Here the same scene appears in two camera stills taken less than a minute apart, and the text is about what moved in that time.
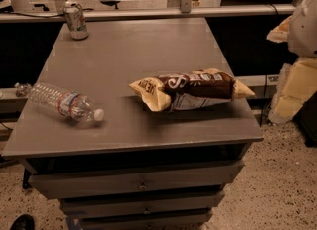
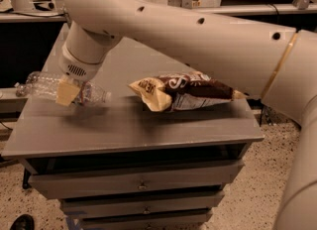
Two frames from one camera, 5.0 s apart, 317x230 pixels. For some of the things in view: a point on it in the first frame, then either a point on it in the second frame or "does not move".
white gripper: x=304 y=31 -> x=76 y=67
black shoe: x=23 y=222 does not move
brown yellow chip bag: x=189 y=89 does not move
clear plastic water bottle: x=75 y=106 -> x=45 y=85
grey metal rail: x=58 y=16 does not move
